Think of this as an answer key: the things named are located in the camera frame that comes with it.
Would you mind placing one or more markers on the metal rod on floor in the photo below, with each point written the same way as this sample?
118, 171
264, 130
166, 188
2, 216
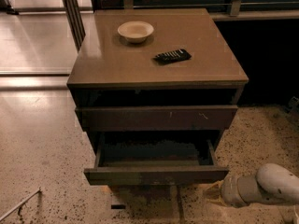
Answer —
20, 204

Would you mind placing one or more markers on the metal railing frame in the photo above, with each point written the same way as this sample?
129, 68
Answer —
240, 21

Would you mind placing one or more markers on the white ceramic bowl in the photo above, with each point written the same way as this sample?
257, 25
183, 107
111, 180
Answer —
135, 31

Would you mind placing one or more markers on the black remote control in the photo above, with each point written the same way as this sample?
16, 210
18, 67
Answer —
173, 56

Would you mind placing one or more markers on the foam gripper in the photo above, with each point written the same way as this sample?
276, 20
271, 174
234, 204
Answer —
228, 190

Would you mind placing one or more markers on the grey floor object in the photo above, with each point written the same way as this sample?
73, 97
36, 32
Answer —
293, 105

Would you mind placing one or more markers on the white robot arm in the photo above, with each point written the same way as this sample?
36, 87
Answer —
272, 184

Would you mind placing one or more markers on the brown drawer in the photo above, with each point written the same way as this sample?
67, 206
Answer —
155, 158
156, 118

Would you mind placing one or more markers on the brown wooden drawer cabinet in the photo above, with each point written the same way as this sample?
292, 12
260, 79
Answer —
112, 72

